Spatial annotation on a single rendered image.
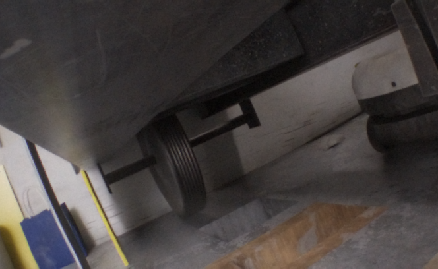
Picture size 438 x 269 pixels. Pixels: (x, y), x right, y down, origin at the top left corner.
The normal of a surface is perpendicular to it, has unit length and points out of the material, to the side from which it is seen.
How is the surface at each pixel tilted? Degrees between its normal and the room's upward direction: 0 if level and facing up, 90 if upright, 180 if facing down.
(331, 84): 90
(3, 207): 87
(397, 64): 54
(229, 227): 90
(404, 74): 88
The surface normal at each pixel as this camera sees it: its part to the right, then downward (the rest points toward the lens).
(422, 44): -0.84, 0.38
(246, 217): 0.37, -0.11
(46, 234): 0.16, -0.07
